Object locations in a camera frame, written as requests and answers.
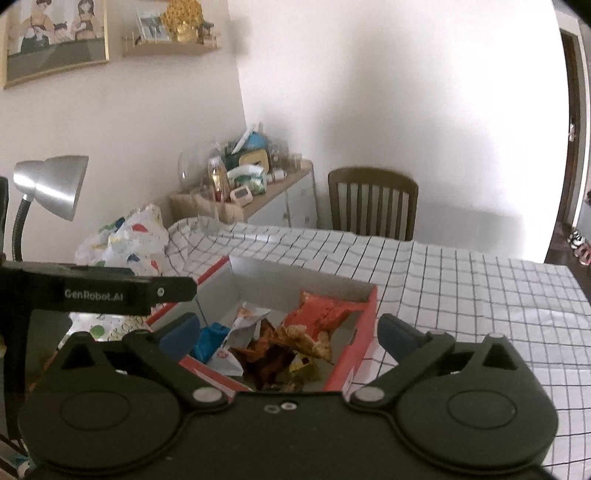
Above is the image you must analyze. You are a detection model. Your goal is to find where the white sideboard wooden top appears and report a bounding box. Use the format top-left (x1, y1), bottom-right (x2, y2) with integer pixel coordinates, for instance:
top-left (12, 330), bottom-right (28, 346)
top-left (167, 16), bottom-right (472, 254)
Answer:
top-left (242, 160), bottom-right (318, 229)

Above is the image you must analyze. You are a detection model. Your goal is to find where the wooden wall shelf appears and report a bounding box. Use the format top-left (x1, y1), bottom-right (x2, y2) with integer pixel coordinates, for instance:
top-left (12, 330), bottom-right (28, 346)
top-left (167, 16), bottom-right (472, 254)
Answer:
top-left (122, 37), bottom-right (221, 57)

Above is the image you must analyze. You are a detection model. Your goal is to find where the brown wooden chair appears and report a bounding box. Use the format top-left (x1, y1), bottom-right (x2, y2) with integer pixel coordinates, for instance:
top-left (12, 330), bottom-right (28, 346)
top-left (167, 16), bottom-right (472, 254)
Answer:
top-left (328, 167), bottom-right (419, 241)

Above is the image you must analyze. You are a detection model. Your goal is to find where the pink white timer clock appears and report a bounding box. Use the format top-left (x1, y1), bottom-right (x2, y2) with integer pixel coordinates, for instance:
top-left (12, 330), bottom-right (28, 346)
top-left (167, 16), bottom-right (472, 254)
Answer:
top-left (230, 185), bottom-right (253, 208)

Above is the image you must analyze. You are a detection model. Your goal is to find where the black white checked tablecloth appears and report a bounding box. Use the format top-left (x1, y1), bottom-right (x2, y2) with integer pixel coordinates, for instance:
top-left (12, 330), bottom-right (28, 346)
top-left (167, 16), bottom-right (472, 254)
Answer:
top-left (164, 217), bottom-right (590, 479)

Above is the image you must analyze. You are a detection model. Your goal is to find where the silver desk lamp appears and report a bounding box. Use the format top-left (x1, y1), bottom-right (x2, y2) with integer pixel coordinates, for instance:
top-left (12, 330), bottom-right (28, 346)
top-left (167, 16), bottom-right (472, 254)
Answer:
top-left (11, 155), bottom-right (89, 262)

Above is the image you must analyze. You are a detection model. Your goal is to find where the yellow blue toy box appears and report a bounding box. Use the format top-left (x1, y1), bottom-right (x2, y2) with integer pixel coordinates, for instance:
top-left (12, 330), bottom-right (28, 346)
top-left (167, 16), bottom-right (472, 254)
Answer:
top-left (223, 132), bottom-right (270, 173)

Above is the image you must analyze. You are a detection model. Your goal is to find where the red white cardboard box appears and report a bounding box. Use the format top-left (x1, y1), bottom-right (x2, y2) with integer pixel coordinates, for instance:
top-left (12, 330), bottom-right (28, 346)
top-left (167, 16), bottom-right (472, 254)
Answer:
top-left (146, 256), bottom-right (378, 393)

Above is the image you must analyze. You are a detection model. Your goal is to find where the brown paper bag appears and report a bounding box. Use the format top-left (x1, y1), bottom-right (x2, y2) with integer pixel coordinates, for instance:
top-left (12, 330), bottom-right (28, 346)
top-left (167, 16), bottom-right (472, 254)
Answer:
top-left (168, 193), bottom-right (245, 224)

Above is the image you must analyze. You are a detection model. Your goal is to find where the colourful dotted plastic bag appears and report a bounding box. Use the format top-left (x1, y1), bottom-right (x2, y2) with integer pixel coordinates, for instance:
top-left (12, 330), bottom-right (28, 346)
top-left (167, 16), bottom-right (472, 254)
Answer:
top-left (74, 204), bottom-right (169, 276)

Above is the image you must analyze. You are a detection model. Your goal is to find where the white chocolate wafer snack bag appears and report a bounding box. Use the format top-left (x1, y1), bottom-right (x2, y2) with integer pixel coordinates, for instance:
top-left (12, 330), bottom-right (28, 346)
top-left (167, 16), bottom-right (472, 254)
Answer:
top-left (206, 302), bottom-right (270, 377)

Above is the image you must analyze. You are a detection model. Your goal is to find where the clear drinking glass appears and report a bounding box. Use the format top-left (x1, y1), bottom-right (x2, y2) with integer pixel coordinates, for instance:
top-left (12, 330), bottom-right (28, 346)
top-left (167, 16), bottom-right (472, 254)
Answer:
top-left (191, 187), bottom-right (221, 230)

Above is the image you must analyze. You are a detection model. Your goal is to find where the framed cartoon poster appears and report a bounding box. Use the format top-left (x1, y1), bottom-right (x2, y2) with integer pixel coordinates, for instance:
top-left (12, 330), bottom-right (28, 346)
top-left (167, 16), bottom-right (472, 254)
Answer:
top-left (1, 0), bottom-right (109, 89)

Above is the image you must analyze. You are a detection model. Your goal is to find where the orange drink bottle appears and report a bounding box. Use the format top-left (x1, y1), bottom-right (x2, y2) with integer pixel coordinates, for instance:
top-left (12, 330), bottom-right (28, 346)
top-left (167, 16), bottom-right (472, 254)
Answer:
top-left (207, 156), bottom-right (230, 203)

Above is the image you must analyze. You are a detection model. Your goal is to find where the red snack bag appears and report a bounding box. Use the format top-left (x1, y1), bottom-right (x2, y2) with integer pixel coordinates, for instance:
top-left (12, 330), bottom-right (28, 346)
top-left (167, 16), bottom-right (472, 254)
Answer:
top-left (283, 290), bottom-right (356, 341)

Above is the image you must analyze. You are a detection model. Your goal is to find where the orange chips snack bag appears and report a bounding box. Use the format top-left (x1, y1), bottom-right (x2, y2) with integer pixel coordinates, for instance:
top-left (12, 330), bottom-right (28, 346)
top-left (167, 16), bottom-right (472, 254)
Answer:
top-left (249, 319), bottom-right (332, 363)

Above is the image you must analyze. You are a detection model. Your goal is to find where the blue snack wrapper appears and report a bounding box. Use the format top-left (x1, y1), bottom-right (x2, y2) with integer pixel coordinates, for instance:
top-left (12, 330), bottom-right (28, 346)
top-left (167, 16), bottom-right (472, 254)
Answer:
top-left (189, 322), bottom-right (230, 364)

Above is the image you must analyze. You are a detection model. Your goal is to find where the dark brown door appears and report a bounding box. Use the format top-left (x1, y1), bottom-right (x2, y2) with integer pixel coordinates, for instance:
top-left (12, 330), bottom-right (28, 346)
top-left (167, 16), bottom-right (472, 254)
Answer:
top-left (544, 27), bottom-right (588, 264)

